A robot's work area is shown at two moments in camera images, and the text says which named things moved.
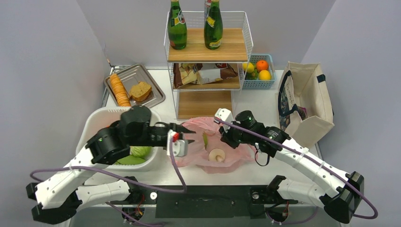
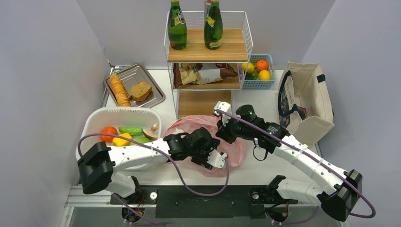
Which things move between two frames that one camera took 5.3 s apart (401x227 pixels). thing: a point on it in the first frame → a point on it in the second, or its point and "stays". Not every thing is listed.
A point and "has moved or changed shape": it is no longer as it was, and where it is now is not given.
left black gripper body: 157,135 → 200,155
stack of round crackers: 120,91 stays
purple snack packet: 302,111 stays
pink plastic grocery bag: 210,152 has moved or changed shape
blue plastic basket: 261,84 stays
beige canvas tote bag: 305,109 stays
